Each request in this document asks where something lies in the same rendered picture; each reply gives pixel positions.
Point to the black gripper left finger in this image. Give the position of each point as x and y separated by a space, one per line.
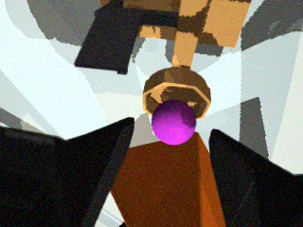
81 170

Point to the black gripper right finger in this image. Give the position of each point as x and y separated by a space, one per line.
253 191

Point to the purple ball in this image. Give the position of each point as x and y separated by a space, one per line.
173 122

